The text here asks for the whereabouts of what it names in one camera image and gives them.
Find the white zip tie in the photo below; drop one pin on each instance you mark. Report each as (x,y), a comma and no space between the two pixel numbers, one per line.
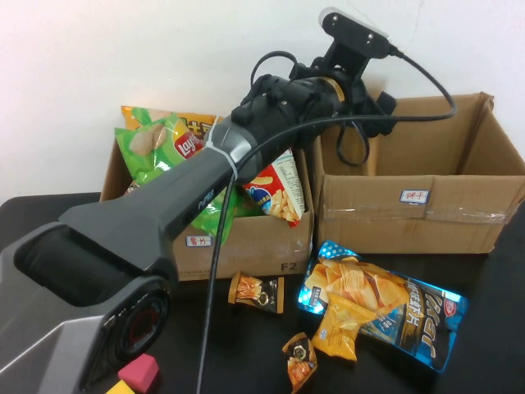
(223,158)

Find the cardboard box with F2 print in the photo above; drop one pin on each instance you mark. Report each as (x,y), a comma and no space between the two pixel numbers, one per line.
(262,250)

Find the small yellow snack packet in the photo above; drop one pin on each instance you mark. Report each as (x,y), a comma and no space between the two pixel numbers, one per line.
(336,332)

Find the white label with red writing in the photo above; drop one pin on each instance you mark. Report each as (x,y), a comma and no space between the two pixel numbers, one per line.
(414,195)
(197,241)

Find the green Lay's chip bag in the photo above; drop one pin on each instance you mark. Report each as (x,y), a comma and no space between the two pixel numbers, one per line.
(139,143)

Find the large brown cardboard box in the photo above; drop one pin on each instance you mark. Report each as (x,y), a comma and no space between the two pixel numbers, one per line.
(369,230)

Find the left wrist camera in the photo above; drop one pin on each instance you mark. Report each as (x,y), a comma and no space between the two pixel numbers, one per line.
(352,30)

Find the magenta cube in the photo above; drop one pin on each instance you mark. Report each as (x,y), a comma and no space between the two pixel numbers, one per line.
(139,371)

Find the yellow block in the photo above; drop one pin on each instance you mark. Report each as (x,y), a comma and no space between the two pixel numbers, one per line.
(120,388)

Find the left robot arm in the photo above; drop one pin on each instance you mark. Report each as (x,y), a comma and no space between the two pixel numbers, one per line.
(123,230)

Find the orange potato chip bag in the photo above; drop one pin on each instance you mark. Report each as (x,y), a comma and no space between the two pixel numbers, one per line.
(184,117)

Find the red shrimp stick bag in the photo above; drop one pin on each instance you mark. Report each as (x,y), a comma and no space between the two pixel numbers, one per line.
(283,201)

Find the small black orange snack packet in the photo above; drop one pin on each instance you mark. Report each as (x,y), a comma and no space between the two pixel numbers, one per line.
(299,357)
(254,291)

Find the blue shrimp chip bag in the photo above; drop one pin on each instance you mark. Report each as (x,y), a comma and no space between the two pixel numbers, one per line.
(410,303)

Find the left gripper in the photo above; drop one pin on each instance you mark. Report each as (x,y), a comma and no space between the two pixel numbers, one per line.
(359,100)

